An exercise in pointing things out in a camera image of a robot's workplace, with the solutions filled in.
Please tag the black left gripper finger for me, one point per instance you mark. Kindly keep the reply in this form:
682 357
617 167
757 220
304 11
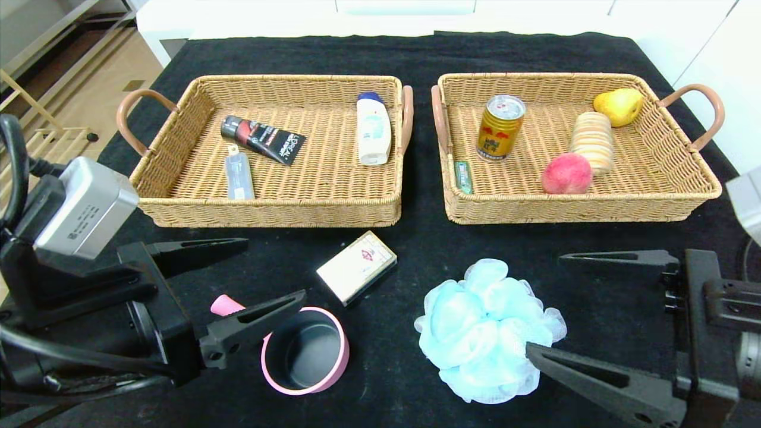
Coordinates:
230 342
196 252

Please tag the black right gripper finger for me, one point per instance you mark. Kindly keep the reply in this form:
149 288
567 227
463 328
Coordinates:
600 383
624 258

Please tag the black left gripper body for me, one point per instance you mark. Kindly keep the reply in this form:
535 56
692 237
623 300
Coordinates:
162 314

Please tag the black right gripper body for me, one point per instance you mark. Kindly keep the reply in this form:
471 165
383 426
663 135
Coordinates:
705 333

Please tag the pink peach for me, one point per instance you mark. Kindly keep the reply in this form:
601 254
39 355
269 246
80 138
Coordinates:
566 174

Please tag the pink mug with dark inside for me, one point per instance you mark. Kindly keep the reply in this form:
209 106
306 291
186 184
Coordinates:
336 368

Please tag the ridged beige bread roll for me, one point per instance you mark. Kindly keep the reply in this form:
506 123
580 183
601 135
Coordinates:
591 142

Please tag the light blue mesh bath pouf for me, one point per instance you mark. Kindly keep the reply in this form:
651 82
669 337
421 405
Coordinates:
481 333

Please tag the gold energy drink can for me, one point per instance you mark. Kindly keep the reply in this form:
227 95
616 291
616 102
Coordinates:
498 134

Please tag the clear grey small tube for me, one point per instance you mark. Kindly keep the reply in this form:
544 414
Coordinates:
239 175

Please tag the black face wash tube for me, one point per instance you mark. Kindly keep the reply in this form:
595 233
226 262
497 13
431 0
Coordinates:
264 139

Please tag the beige card box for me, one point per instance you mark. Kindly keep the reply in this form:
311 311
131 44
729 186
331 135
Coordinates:
355 267

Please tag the yellow pear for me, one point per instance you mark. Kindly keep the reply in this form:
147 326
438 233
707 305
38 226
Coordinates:
618 107

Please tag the small green tube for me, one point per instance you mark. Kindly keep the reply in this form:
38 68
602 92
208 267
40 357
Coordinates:
463 177

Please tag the wooden slatted rack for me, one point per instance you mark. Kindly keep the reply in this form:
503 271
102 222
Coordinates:
59 132

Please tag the white bottle with blue cap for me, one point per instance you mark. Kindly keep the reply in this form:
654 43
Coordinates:
373 131

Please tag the white cabinet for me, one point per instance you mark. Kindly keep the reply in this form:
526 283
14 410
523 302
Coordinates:
267 18

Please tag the black tablecloth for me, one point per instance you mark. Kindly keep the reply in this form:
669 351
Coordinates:
380 53

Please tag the grey shelf unit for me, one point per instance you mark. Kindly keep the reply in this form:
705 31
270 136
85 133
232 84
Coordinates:
35 30

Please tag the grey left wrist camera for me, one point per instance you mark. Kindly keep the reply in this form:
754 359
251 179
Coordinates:
86 214

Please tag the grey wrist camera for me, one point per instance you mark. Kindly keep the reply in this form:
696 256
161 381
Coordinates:
746 205
86 214

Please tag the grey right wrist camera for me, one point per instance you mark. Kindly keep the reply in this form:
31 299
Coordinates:
746 205

